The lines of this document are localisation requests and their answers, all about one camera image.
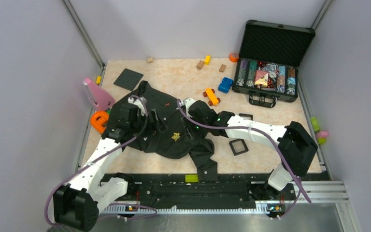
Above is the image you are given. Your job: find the dark pinstriped garment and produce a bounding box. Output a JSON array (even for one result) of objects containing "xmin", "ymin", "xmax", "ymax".
[{"xmin": 102, "ymin": 81, "xmax": 218, "ymax": 181}]

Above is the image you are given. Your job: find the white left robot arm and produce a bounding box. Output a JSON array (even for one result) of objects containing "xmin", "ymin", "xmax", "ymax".
[{"xmin": 53, "ymin": 100, "xmax": 165, "ymax": 232}]

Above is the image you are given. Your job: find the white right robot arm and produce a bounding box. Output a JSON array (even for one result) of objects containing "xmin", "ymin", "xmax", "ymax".
[{"xmin": 176, "ymin": 98, "xmax": 318, "ymax": 199}]

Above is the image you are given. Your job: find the yellow toy brick car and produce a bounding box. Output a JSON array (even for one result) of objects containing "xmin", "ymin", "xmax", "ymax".
[{"xmin": 203, "ymin": 88, "xmax": 221, "ymax": 106}]

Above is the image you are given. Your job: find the grey square baseplate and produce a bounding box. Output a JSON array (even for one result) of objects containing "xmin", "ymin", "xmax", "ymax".
[{"xmin": 114, "ymin": 68, "xmax": 143, "ymax": 91}]

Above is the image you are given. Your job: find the pink toy ramp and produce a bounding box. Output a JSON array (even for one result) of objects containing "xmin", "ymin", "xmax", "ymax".
[{"xmin": 83, "ymin": 78, "xmax": 115, "ymax": 111}]

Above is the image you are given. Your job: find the blue toy brick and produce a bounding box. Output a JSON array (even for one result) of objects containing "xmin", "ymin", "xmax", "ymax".
[{"xmin": 218, "ymin": 77, "xmax": 233, "ymax": 93}]

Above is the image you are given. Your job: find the orange curved toy track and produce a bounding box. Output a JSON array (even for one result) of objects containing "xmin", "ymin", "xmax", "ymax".
[{"xmin": 89, "ymin": 111, "xmax": 109, "ymax": 134}]

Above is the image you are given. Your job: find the wooden block centre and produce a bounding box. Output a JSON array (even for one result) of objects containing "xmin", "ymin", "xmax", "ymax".
[{"xmin": 196, "ymin": 60, "xmax": 204, "ymax": 70}]

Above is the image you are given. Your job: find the small yellow brick left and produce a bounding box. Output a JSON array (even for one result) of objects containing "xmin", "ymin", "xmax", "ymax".
[{"xmin": 96, "ymin": 76, "xmax": 102, "ymax": 85}]

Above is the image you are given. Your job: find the small wooden block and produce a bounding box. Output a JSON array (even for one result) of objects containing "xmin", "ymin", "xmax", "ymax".
[{"xmin": 219, "ymin": 64, "xmax": 227, "ymax": 73}]

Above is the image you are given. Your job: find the yellow cube block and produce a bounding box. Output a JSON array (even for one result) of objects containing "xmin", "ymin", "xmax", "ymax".
[{"xmin": 203, "ymin": 55, "xmax": 211, "ymax": 65}]

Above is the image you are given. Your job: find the orange cylinder cup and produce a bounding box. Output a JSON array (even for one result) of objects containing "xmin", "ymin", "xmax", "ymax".
[{"xmin": 228, "ymin": 53, "xmax": 239, "ymax": 63}]

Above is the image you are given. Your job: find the black poker chip case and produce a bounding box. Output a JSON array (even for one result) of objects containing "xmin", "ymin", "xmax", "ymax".
[{"xmin": 232, "ymin": 20, "xmax": 316, "ymax": 108}]

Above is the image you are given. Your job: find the pink and green toy pile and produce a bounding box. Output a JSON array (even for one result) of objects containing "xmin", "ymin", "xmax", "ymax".
[{"xmin": 310, "ymin": 116, "xmax": 329, "ymax": 145}]

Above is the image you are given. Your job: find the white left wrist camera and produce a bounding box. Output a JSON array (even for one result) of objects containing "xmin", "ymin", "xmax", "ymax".
[{"xmin": 128, "ymin": 96, "xmax": 144, "ymax": 107}]

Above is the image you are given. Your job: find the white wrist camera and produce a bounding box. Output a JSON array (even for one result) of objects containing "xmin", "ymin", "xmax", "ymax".
[
  {"xmin": 181, "ymin": 98, "xmax": 196, "ymax": 109},
  {"xmin": 128, "ymin": 96, "xmax": 144, "ymax": 107}
]

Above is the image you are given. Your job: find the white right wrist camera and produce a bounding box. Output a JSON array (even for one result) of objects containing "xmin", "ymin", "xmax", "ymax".
[{"xmin": 181, "ymin": 98, "xmax": 196, "ymax": 109}]

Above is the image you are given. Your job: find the black square frame far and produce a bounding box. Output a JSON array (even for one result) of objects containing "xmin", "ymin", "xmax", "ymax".
[{"xmin": 239, "ymin": 113, "xmax": 253, "ymax": 120}]

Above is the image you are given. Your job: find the black square frame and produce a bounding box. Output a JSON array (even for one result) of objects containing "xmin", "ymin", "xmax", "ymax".
[
  {"xmin": 229, "ymin": 139, "xmax": 249, "ymax": 156},
  {"xmin": 239, "ymin": 113, "xmax": 253, "ymax": 120}
]

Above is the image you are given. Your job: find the black square frame near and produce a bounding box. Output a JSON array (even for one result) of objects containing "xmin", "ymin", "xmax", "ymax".
[{"xmin": 229, "ymin": 139, "xmax": 249, "ymax": 156}]

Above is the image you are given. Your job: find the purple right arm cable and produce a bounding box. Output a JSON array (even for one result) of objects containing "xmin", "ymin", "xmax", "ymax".
[{"xmin": 176, "ymin": 98, "xmax": 313, "ymax": 220}]

